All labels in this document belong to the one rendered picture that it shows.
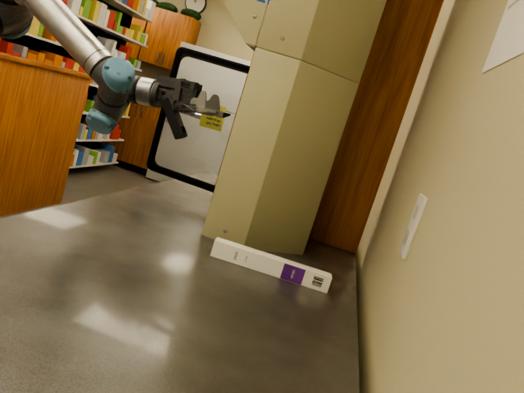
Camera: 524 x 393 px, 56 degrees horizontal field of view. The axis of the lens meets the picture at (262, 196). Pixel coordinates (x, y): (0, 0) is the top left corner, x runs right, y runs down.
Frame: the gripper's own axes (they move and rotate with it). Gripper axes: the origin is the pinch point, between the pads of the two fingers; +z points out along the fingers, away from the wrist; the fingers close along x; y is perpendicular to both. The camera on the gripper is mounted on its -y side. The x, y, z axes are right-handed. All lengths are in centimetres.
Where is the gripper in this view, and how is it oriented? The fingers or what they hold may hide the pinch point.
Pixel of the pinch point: (224, 116)
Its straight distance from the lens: 134.8
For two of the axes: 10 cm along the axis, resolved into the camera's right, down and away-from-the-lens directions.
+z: 9.6, 2.3, -1.4
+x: 1.7, -1.2, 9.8
